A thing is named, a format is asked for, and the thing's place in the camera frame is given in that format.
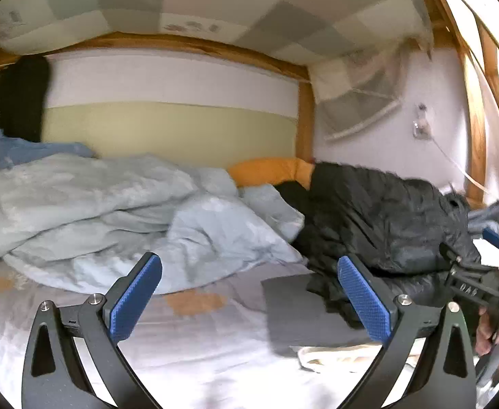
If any light blue duvet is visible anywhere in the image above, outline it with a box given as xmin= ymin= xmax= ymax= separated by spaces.
xmin=0 ymin=153 xmax=305 ymax=294

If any wooden bed frame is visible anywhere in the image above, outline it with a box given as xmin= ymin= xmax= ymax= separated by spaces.
xmin=0 ymin=0 xmax=499 ymax=209

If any black puffer jacket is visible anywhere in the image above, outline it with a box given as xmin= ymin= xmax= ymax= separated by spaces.
xmin=307 ymin=162 xmax=482 ymax=329

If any grey blue cloth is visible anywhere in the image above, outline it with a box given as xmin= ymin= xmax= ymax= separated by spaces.
xmin=467 ymin=202 xmax=499 ymax=235

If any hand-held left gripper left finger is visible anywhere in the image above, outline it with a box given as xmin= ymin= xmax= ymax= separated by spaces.
xmin=21 ymin=252 xmax=164 ymax=409

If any white wall socket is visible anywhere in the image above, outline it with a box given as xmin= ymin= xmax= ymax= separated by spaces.
xmin=411 ymin=102 xmax=433 ymax=141

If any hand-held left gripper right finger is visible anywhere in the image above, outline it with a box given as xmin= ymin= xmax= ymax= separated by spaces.
xmin=337 ymin=256 xmax=477 ymax=409

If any black hanging garment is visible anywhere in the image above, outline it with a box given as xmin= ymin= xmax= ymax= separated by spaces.
xmin=0 ymin=55 xmax=54 ymax=171

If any white mesh hanging pocket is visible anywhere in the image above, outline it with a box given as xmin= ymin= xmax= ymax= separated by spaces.
xmin=311 ymin=45 xmax=408 ymax=141

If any black cloth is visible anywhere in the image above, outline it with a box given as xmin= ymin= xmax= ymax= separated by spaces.
xmin=275 ymin=181 xmax=316 ymax=226

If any white cable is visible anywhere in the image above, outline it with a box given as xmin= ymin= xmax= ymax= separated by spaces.
xmin=428 ymin=134 xmax=499 ymax=209

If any orange pillow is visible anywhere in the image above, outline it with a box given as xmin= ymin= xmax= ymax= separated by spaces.
xmin=227 ymin=157 xmax=316 ymax=190

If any cream cloth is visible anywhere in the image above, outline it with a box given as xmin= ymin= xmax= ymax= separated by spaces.
xmin=296 ymin=343 xmax=425 ymax=373

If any blue pillow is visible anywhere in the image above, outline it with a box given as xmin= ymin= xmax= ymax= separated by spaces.
xmin=0 ymin=128 xmax=97 ymax=173

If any checked bunk mattress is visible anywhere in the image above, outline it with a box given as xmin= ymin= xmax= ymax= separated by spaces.
xmin=0 ymin=0 xmax=435 ymax=66

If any person's right hand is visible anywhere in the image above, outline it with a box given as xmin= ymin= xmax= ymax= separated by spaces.
xmin=475 ymin=307 xmax=499 ymax=371

